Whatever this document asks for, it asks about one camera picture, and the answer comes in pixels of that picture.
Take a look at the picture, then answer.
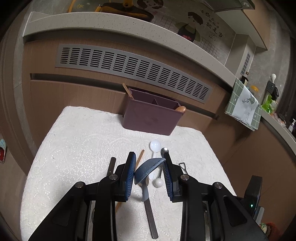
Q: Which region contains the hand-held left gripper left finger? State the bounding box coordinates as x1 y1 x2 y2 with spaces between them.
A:
28 152 137 241

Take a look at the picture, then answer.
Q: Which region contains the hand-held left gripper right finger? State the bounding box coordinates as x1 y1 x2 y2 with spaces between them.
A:
162 152 270 241

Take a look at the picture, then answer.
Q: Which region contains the dark metal utensil handle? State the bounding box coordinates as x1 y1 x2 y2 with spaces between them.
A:
106 157 116 177

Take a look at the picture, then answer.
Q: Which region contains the blue plastic spoon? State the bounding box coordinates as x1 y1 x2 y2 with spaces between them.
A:
134 158 166 202

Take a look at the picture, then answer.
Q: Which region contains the wooden chopstick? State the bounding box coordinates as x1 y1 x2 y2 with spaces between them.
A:
122 84 134 100
115 149 145 214

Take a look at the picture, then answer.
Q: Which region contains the white plastic spoon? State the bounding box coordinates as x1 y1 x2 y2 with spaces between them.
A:
149 141 162 181

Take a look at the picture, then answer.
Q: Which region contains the purple utensil holder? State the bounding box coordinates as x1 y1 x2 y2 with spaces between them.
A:
122 88 183 136

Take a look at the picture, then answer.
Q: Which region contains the small metal spoon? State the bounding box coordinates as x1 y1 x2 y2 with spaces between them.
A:
158 147 169 178

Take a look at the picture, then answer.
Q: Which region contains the white textured towel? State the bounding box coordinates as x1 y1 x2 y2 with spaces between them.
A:
20 106 237 241

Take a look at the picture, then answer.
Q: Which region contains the green checkered towel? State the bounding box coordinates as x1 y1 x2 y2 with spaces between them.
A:
224 77 263 132

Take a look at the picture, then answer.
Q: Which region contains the green plastic bag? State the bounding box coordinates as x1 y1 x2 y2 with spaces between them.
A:
261 95 278 114

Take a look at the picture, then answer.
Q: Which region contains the brown wooden cabinet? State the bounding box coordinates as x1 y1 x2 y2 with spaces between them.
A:
14 40 296 241

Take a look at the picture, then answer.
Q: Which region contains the grey vent grille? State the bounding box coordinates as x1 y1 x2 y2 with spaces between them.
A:
55 44 212 104

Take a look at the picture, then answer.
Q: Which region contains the red patterned slipper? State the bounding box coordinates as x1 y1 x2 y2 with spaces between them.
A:
0 138 8 164

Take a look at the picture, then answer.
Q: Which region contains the speckled stone countertop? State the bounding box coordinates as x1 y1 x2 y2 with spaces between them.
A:
23 11 237 89

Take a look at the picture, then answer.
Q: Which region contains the grey range hood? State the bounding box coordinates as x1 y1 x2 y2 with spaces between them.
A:
203 0 256 13

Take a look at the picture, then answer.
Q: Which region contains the black wall utensil rack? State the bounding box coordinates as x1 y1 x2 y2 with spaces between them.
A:
267 73 279 98

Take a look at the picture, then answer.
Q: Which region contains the small grey wall vent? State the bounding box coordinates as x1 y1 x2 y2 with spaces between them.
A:
241 52 252 75

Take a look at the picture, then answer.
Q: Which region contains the cartoon wall poster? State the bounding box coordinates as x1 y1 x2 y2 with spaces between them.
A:
136 0 233 59

